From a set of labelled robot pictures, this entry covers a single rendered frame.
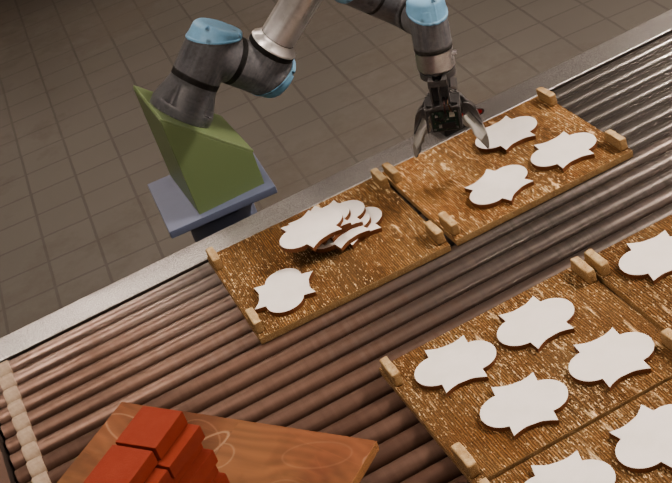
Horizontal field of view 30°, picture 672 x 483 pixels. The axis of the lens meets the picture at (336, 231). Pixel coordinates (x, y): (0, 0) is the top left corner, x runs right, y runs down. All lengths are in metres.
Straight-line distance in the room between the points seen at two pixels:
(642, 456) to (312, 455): 0.49
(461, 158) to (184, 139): 0.63
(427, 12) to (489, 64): 2.70
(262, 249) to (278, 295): 0.20
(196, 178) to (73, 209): 2.27
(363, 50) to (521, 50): 0.76
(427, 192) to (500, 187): 0.16
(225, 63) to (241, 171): 0.25
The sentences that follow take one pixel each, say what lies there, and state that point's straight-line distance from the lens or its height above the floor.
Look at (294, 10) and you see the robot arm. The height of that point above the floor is 1.22.
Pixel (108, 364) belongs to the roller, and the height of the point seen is 0.91.
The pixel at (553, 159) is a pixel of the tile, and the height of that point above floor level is 0.95.
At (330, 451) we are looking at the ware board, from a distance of 1.91.
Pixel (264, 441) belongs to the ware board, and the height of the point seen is 1.04.
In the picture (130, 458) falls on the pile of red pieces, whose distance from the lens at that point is 1.64.
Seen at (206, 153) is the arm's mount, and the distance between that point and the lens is 2.89.
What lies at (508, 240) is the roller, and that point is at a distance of 2.43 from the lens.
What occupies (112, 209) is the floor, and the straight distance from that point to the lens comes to 5.01.
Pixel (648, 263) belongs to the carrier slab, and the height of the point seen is 0.95.
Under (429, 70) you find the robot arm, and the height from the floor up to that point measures 1.21.
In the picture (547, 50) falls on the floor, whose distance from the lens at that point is 5.09.
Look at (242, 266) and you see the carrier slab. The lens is 2.58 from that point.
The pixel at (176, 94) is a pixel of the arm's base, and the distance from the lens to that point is 2.89.
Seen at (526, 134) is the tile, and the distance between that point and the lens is 2.68.
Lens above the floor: 2.30
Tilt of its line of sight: 32 degrees down
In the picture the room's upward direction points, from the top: 19 degrees counter-clockwise
